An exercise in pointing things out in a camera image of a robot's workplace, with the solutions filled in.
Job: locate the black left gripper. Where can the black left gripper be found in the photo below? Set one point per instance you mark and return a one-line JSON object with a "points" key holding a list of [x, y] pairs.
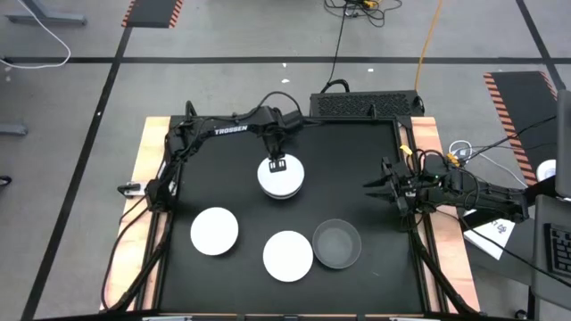
{"points": [[275, 145]]}

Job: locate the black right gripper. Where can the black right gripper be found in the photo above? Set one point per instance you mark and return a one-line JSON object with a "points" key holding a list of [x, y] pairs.
{"points": [[408, 185]]}

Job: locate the white bowl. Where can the white bowl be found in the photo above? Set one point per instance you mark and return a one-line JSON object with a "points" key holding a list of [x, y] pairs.
{"points": [[287, 256], [214, 231], [285, 180]]}

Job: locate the light grey bowl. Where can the light grey bowl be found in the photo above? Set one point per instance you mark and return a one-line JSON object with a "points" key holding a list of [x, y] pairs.
{"points": [[280, 197]]}

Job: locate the dark grey bowl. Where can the dark grey bowl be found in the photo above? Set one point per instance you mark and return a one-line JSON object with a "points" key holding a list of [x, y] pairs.
{"points": [[336, 243]]}

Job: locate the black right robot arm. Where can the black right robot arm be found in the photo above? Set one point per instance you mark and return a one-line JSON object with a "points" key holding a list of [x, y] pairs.
{"points": [[490, 198]]}

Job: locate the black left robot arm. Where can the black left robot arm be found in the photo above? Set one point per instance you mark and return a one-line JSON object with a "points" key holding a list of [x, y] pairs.
{"points": [[229, 130]]}

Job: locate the yellow plug connector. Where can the yellow plug connector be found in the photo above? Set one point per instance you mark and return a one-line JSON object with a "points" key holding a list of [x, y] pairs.
{"points": [[452, 159]]}

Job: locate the black computer case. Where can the black computer case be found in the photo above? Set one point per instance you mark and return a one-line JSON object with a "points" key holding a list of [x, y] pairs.
{"points": [[366, 104]]}

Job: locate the white paper sheet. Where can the white paper sheet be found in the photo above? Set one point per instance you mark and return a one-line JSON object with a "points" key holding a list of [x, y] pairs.
{"points": [[495, 241]]}

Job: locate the hazard-striped black floor mat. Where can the hazard-striped black floor mat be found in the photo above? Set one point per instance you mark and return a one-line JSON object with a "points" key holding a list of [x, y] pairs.
{"points": [[151, 11], [526, 116]]}

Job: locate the white cup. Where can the white cup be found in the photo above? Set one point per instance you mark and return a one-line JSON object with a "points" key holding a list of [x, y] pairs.
{"points": [[546, 170]]}

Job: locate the grey desk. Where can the grey desk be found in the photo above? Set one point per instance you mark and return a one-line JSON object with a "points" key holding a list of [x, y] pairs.
{"points": [[540, 249]]}

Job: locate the black keyboard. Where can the black keyboard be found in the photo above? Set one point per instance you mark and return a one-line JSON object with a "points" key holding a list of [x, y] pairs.
{"points": [[560, 249]]}

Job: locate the grey monitor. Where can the grey monitor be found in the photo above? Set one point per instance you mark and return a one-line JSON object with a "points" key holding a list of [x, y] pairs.
{"points": [[564, 142]]}

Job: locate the grey metal stand foot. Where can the grey metal stand foot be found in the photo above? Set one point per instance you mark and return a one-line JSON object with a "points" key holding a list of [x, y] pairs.
{"points": [[13, 129], [44, 18]]}

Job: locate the black aluminium table frame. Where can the black aluminium table frame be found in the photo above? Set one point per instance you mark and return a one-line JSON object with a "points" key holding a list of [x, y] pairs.
{"points": [[357, 119]]}

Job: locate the black table-level camera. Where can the black table-level camera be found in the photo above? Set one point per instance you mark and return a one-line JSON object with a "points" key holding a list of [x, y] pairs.
{"points": [[290, 318]]}

